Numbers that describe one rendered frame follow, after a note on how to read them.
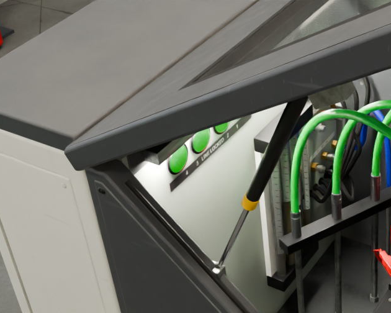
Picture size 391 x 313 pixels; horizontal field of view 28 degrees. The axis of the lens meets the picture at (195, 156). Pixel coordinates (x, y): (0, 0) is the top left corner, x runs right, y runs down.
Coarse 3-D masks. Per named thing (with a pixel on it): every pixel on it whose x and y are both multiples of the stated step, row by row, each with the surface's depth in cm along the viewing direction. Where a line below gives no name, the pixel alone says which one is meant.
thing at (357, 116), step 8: (328, 112) 118; (336, 112) 116; (344, 112) 115; (352, 112) 114; (360, 112) 113; (312, 120) 122; (320, 120) 120; (360, 120) 113; (368, 120) 111; (376, 120) 111; (304, 128) 125; (312, 128) 123; (376, 128) 110; (384, 128) 110; (304, 136) 125; (296, 144) 129; (304, 144) 127; (296, 152) 129; (296, 160) 130; (296, 168) 132; (296, 176) 133; (296, 184) 134; (296, 192) 135; (296, 200) 136; (296, 208) 138; (296, 216) 138
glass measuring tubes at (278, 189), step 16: (304, 112) 141; (272, 128) 138; (256, 144) 136; (288, 144) 143; (256, 160) 138; (288, 160) 142; (304, 160) 148; (272, 176) 140; (288, 176) 144; (304, 176) 150; (272, 192) 142; (288, 192) 146; (304, 192) 153; (272, 208) 144; (288, 208) 148; (304, 208) 155; (272, 224) 147; (288, 224) 150; (304, 224) 158; (272, 240) 150; (272, 256) 152; (288, 256) 155; (304, 256) 158; (272, 272) 154; (288, 272) 155
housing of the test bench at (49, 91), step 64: (128, 0) 139; (192, 0) 135; (256, 0) 133; (0, 64) 124; (64, 64) 122; (128, 64) 119; (0, 128) 114; (64, 128) 106; (0, 192) 125; (64, 192) 113; (64, 256) 124
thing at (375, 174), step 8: (384, 120) 136; (384, 136) 138; (376, 144) 140; (376, 152) 141; (376, 160) 142; (376, 168) 143; (376, 176) 144; (376, 184) 145; (376, 192) 146; (376, 200) 147
